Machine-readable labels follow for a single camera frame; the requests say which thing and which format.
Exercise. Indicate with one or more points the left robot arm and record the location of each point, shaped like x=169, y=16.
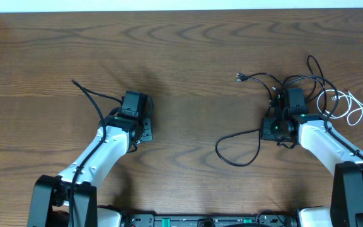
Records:
x=49, y=204

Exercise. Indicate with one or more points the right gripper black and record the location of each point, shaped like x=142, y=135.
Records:
x=266, y=133

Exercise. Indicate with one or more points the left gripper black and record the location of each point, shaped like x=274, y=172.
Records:
x=149, y=125

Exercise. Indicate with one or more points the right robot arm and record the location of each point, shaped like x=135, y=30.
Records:
x=346, y=208

